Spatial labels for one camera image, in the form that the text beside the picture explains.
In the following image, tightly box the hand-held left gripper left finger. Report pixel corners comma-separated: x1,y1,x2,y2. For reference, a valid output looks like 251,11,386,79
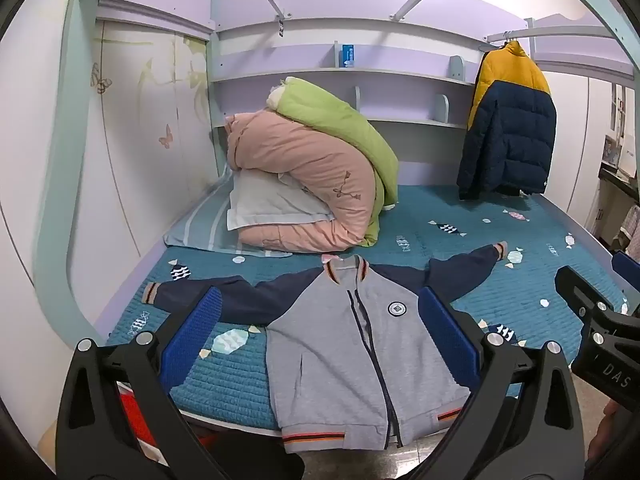
55,286,223,480

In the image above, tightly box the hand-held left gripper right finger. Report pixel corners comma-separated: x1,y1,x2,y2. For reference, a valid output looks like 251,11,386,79
415,286,586,480

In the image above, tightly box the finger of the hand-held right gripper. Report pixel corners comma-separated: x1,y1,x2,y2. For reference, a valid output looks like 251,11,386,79
555,265,617,322
612,250,640,313

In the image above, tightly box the grey navy zip jacket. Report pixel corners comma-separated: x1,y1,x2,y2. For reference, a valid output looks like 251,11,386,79
141,241,510,453

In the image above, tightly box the person's right hand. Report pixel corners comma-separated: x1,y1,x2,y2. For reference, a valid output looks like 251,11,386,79
586,400,623,472

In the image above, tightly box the dark desk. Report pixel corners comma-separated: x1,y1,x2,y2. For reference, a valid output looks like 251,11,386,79
595,165,640,246

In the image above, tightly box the teal quilted bed mat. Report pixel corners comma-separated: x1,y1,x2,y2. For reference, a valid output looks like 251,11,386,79
105,182,631,418

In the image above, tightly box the blue striped pillow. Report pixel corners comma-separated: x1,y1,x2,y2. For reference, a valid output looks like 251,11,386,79
164,167,296,259

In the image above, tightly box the white plain wardrobe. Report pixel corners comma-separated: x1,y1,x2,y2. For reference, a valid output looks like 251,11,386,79
530,15,640,241

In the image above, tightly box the white pillow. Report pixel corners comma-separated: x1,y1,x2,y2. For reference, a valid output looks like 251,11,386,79
227,167,336,233

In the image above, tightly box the yellow navy puffer jacket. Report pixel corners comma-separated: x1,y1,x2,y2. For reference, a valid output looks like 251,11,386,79
456,40,557,201

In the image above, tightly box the pink quilt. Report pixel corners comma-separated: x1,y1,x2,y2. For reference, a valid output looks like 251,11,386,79
224,110,388,255

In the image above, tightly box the white butterfly wardrobe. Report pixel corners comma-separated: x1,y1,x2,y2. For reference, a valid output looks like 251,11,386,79
0,0,221,441

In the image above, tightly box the green quilt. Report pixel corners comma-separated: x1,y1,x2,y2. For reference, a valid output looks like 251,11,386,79
267,76,400,248

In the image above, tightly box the lilac headboard shelf unit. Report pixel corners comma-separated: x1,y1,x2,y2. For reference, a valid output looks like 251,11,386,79
210,0,640,188

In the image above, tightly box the green arched bed frame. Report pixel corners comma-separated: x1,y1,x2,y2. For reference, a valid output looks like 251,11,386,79
32,0,640,346

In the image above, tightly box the white clothes rail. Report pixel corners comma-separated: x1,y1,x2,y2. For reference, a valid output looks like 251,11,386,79
486,24,616,44

